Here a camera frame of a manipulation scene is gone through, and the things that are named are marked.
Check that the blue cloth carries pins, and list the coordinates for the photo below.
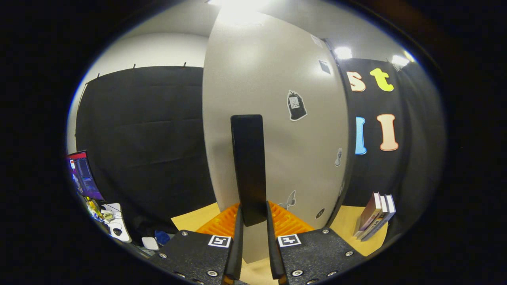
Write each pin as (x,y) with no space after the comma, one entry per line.
(162,237)

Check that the blue cover book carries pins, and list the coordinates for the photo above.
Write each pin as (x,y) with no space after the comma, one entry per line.
(386,219)

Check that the dark grey cabinet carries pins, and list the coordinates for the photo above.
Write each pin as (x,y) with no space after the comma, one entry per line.
(350,118)

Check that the black computer mouse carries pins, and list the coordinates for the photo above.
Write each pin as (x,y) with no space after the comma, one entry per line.
(117,232)

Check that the small white box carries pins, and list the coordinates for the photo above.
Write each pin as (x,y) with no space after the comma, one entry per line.
(150,243)

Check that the computer monitor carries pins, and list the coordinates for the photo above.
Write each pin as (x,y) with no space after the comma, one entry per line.
(84,176)

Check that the pink cover book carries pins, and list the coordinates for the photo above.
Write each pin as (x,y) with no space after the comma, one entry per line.
(368,215)

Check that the white side desk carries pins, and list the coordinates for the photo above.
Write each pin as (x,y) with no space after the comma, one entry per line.
(121,233)

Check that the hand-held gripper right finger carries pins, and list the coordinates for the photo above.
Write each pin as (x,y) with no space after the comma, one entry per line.
(317,253)

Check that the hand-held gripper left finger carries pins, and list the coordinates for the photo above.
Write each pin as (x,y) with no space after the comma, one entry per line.
(190,253)

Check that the beige cabinet door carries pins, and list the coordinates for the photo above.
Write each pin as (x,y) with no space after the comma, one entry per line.
(253,71)

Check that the small yellow object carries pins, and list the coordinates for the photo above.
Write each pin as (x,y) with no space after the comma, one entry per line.
(94,208)

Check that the black backdrop cloth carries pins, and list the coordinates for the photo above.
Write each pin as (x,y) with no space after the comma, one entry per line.
(142,130)

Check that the ceiling light panel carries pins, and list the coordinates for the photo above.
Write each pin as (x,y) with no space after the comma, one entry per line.
(241,6)
(400,60)
(343,52)

